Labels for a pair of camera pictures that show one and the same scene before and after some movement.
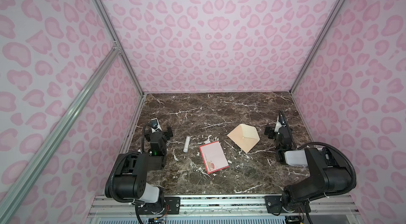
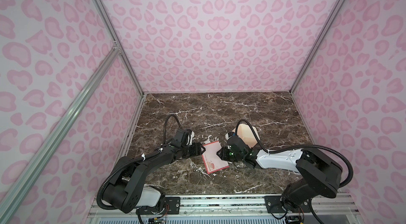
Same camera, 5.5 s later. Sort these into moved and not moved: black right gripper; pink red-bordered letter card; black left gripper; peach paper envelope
Moved: black left gripper; black right gripper
Not moved: peach paper envelope; pink red-bordered letter card
